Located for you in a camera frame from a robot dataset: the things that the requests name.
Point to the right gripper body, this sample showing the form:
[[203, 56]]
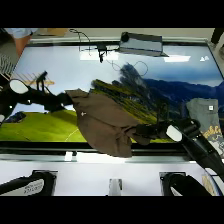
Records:
[[148, 130]]

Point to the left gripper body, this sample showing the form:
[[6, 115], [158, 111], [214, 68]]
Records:
[[57, 101]]

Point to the brown T-shirt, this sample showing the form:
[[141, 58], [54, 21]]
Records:
[[103, 123]]

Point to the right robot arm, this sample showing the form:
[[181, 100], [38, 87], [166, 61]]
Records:
[[200, 146]]

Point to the grey printed T-shirt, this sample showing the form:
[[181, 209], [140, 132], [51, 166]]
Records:
[[205, 113]]

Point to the person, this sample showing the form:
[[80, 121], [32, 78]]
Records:
[[22, 38]]

